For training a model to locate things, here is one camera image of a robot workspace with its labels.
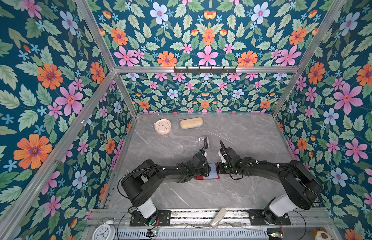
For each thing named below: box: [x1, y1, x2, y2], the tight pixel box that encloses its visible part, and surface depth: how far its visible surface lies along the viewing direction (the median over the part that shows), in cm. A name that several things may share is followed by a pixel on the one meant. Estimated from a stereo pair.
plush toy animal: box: [310, 226, 334, 240], surface depth 69 cm
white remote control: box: [210, 207, 227, 229], surface depth 72 cm
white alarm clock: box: [92, 220, 116, 240], surface depth 69 cm
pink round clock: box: [154, 119, 172, 135], surface depth 110 cm
